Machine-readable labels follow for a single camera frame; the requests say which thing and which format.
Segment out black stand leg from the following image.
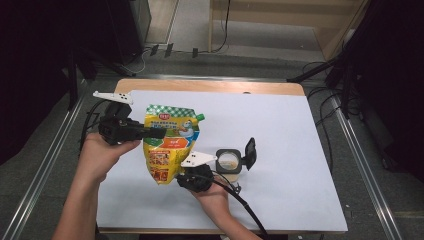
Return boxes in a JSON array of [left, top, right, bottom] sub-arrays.
[[286, 58, 338, 84]]

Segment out hanging black cable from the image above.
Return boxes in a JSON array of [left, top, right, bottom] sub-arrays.
[[213, 0, 232, 54]]

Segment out hand-held gripper cable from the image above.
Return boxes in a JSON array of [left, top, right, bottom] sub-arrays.
[[79, 99, 111, 152], [199, 171, 272, 240]]

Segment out light wooden shelf frame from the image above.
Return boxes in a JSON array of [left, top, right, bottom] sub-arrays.
[[208, 0, 370, 62]]

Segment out long metal floor rail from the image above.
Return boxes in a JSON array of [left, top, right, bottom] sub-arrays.
[[0, 86, 88, 240], [328, 93, 405, 240]]

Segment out white floor cable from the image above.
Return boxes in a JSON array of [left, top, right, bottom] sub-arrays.
[[122, 49, 148, 75]]

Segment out black cabinet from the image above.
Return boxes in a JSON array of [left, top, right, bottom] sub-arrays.
[[106, 0, 153, 66]]

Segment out right hand-held gripper cable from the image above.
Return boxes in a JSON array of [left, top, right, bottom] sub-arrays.
[[199, 171, 272, 240]]

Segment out metal cross rail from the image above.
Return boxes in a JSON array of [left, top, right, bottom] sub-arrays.
[[96, 73, 292, 83]]

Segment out black floor cables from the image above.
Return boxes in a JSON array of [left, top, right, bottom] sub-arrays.
[[301, 61, 365, 175]]

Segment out person's left hand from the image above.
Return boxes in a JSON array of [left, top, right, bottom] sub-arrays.
[[78, 132, 143, 185]]

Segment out yellow spouted sauce pouch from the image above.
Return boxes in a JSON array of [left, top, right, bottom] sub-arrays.
[[143, 103, 206, 186]]

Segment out left hand-held gripper cable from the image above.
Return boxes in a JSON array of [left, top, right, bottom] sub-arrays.
[[79, 99, 111, 152]]

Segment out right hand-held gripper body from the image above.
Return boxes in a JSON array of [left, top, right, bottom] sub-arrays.
[[175, 150, 218, 194]]

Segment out clear jar with black lid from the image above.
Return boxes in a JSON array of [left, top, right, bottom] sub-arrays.
[[214, 137, 258, 183]]

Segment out person's right hand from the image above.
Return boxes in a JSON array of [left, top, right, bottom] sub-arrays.
[[191, 181, 231, 221]]

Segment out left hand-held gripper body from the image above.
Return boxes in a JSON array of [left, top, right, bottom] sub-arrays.
[[92, 90, 145, 146]]

